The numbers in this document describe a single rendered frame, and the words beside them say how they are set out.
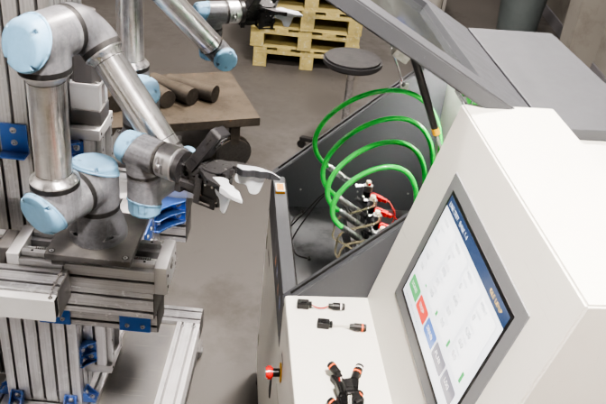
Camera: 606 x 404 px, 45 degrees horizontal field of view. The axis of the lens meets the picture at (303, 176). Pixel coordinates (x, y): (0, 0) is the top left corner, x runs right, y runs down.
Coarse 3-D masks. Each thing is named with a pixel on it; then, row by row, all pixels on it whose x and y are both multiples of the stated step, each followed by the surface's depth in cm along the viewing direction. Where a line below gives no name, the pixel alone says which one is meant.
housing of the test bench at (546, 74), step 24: (504, 48) 219; (528, 48) 221; (552, 48) 223; (504, 72) 202; (528, 72) 203; (552, 72) 205; (576, 72) 207; (528, 96) 188; (552, 96) 189; (576, 96) 191; (600, 96) 193; (576, 120) 178; (600, 120) 179; (600, 144) 174
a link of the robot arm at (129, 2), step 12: (120, 0) 225; (132, 0) 225; (120, 12) 227; (132, 12) 227; (120, 24) 229; (132, 24) 229; (120, 36) 231; (132, 36) 231; (132, 48) 233; (132, 60) 235; (144, 60) 239; (144, 72) 238
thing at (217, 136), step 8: (216, 128) 146; (224, 128) 148; (208, 136) 146; (216, 136) 145; (224, 136) 146; (200, 144) 147; (208, 144) 146; (216, 144) 147; (200, 152) 148; (208, 152) 148; (192, 160) 149; (200, 160) 148; (192, 168) 150
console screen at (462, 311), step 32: (448, 192) 162; (448, 224) 158; (480, 224) 145; (416, 256) 170; (448, 256) 154; (480, 256) 141; (416, 288) 166; (448, 288) 150; (480, 288) 138; (512, 288) 128; (416, 320) 161; (448, 320) 147; (480, 320) 135; (512, 320) 125; (416, 352) 158; (448, 352) 144; (480, 352) 132; (448, 384) 141; (480, 384) 130
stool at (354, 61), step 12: (336, 48) 440; (348, 48) 442; (324, 60) 426; (336, 60) 422; (348, 60) 424; (360, 60) 426; (372, 60) 428; (348, 72) 416; (360, 72) 416; (372, 72) 420; (348, 84) 436; (348, 96) 440; (348, 108) 444; (300, 144) 471
